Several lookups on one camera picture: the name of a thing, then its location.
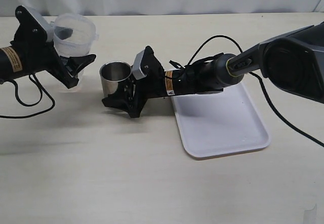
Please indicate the white plastic tray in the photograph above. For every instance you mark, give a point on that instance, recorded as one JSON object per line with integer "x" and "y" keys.
{"x": 220, "y": 124}

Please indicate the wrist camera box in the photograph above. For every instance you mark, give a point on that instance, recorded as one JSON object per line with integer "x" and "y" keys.
{"x": 137, "y": 71}
{"x": 40, "y": 21}

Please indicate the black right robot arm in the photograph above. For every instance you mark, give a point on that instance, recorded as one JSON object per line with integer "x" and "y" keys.
{"x": 293, "y": 62}

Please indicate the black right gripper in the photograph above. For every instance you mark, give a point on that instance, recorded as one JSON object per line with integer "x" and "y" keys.
{"x": 135, "y": 94}

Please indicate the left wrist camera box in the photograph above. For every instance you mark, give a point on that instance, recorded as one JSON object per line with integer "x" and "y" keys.
{"x": 40, "y": 21}

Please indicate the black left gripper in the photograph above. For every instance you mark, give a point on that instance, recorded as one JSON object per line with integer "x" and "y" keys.
{"x": 37, "y": 55}

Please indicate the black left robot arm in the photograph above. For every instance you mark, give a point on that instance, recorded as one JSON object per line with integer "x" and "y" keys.
{"x": 10, "y": 62}

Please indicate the clear plastic pitcher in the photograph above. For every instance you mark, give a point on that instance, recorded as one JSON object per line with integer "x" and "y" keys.
{"x": 80, "y": 43}

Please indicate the stainless steel cup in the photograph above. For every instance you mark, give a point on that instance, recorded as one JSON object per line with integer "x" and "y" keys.
{"x": 112, "y": 74}

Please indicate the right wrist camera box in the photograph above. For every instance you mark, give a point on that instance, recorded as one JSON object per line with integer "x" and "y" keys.
{"x": 137, "y": 71}

